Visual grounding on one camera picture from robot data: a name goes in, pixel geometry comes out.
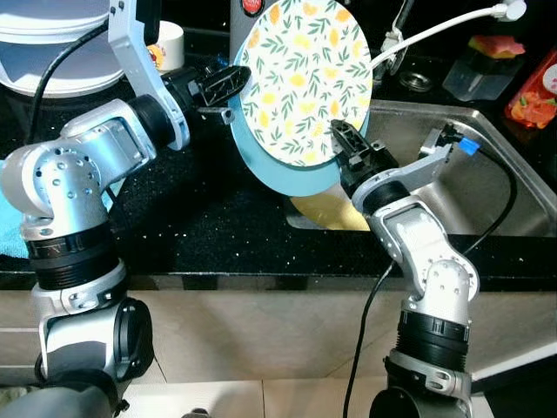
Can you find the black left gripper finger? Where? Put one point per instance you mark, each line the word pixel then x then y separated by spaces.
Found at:
pixel 226 85

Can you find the white printed mug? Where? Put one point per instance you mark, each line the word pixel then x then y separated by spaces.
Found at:
pixel 170 43

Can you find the black side cabinet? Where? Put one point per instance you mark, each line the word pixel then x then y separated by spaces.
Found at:
pixel 531 401

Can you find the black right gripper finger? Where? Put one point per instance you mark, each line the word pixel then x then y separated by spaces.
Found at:
pixel 351 146

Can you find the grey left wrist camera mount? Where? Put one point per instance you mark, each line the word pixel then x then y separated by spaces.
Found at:
pixel 139 61

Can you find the stainless steel sink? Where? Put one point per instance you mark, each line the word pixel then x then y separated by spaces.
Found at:
pixel 522 192

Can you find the grey tumbler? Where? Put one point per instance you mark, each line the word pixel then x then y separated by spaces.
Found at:
pixel 242 26

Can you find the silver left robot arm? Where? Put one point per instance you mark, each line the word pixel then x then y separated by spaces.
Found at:
pixel 61 183

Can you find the metal faucet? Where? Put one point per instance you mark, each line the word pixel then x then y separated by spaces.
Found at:
pixel 392 52

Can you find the round metal sink hole cover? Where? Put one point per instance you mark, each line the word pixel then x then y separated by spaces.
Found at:
pixel 415 83

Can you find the pale yellow plate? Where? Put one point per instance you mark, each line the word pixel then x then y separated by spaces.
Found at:
pixel 326 213

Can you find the grey kitchen base cabinet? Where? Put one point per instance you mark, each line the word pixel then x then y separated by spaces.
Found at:
pixel 261 340

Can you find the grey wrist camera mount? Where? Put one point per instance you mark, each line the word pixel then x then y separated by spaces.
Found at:
pixel 139 61
pixel 418 170

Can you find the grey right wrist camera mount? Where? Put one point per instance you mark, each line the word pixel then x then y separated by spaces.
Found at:
pixel 418 170

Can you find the teal towel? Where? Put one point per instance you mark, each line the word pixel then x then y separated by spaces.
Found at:
pixel 10 231

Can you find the pink yellow sponge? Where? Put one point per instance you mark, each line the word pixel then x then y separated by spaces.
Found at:
pixel 496 46

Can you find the clear sponge holder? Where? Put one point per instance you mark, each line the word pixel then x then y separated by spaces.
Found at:
pixel 479 80

